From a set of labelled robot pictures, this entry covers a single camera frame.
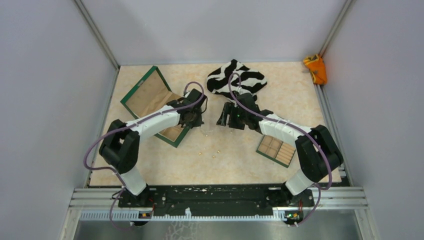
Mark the orange cloth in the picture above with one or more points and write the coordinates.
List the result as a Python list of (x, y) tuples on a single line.
[(317, 68)]

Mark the zebra pattern cloth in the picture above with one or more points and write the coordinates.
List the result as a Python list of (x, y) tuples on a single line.
[(234, 78)]

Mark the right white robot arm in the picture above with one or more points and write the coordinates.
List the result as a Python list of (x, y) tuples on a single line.
[(317, 152)]

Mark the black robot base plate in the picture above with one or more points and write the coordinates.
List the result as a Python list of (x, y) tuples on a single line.
[(217, 200)]

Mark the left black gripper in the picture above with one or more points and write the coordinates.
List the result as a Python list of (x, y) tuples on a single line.
[(197, 123)]

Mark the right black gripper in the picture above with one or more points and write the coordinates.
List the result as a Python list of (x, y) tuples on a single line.
[(229, 108)]

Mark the white cable duct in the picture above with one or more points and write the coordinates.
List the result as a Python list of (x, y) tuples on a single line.
[(136, 216)]

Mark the green jewelry box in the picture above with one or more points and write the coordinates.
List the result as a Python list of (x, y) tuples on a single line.
[(150, 94)]

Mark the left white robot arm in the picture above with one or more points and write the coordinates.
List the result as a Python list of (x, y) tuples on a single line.
[(120, 146)]

